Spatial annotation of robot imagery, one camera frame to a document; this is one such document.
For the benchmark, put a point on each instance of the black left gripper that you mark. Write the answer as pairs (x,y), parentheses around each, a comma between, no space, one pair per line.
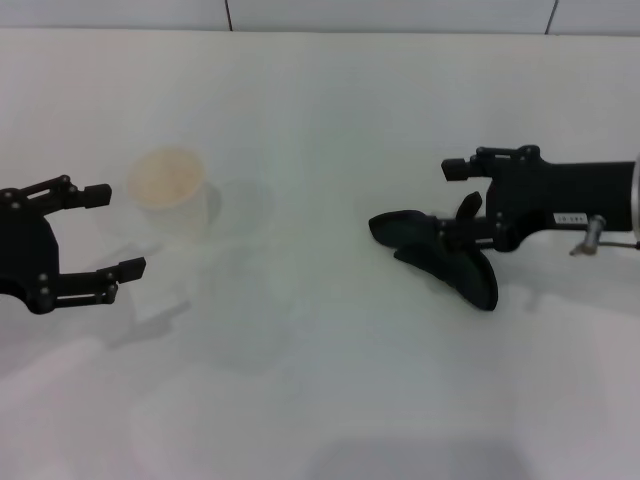
(30,250)

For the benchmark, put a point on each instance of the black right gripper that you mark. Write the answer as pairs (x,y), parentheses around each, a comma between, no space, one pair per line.
(565,195)

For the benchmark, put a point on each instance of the dark blue rag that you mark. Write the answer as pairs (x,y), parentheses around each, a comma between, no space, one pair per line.
(400,227)

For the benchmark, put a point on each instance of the white paper cup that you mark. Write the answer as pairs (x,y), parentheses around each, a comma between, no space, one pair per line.
(185,210)

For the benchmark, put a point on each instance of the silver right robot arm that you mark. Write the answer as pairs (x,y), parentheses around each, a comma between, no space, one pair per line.
(637,195)

